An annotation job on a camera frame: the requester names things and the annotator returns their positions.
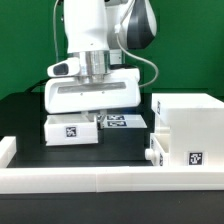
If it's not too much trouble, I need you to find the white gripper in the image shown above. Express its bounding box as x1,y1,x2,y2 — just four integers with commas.
44,58,141,122

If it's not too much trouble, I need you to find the white drawer tray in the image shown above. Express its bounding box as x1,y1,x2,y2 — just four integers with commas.
145,133,170,166
44,114,98,146

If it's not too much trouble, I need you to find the white front drawer tray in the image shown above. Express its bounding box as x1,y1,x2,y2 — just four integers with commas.
145,133,170,166

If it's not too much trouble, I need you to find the white drawer cabinet box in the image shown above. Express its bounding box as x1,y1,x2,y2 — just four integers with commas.
151,93,224,166

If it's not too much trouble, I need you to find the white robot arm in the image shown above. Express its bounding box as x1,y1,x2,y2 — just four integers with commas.
45,0,157,114

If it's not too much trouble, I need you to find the white marker tag sheet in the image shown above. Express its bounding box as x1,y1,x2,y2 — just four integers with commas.
97,114,147,128

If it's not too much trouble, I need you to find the white left fence bar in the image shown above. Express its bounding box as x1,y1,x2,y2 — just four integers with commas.
0,136,17,168

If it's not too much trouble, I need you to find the white fence bar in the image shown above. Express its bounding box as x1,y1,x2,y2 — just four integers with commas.
0,136,17,168
0,167,224,194

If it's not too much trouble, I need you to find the white front fence bar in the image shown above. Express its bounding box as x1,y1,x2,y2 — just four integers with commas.
0,167,224,194

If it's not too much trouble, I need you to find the black cable bundle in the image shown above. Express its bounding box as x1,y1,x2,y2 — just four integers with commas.
23,78,51,94

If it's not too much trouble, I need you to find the grey thin cable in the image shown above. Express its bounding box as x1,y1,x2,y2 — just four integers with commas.
52,0,65,64

